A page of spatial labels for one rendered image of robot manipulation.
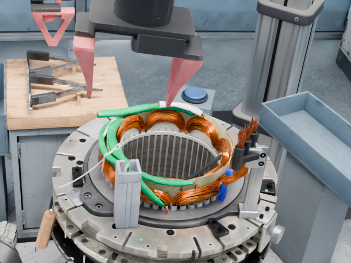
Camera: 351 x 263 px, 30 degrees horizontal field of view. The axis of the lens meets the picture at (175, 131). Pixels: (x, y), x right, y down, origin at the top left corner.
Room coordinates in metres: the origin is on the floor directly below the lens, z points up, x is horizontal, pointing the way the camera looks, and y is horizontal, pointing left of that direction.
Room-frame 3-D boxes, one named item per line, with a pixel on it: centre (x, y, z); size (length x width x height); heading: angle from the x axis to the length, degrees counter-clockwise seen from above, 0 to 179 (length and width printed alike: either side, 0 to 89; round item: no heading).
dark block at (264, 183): (0.71, -0.14, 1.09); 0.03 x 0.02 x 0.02; 1
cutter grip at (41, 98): (0.88, 0.22, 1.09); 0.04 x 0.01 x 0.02; 121
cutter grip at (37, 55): (1.01, 0.26, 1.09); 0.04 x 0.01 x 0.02; 92
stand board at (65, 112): (0.96, 0.20, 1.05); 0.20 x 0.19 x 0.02; 106
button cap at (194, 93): (1.02, -0.03, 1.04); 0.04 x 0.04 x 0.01
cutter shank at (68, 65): (0.99, 0.20, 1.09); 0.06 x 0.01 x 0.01; 132
